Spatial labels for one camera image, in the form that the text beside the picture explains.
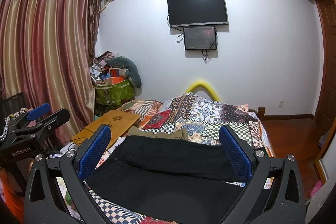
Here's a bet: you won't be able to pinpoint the yellow foam tube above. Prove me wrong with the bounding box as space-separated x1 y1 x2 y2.
185 81 221 101

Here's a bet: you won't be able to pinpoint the pink slipper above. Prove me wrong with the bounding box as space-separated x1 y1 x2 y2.
309 180 323 199

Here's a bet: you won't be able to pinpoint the wooden lap desk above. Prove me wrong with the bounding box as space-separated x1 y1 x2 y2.
71 110 141 150

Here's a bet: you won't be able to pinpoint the white wall socket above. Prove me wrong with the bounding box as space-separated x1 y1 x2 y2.
278 101 284 108

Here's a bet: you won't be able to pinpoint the pink gold striped curtain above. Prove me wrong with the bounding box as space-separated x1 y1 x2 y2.
1 0 101 146

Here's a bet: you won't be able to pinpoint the khaki folded pants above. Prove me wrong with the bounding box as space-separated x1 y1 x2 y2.
127 126 189 140

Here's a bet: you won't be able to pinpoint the patchwork patterned bedspread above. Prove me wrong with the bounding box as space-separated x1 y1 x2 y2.
73 93 273 223

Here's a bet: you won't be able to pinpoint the black pants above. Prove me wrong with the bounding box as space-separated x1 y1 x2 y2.
87 136 243 223

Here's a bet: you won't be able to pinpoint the large black wall television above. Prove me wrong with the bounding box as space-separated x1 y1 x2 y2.
167 0 228 27

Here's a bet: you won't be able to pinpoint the wooden bed post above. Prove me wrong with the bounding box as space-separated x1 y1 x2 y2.
256 106 266 121

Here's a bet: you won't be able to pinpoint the small black wall monitor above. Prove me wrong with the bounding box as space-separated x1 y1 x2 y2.
183 26 217 51

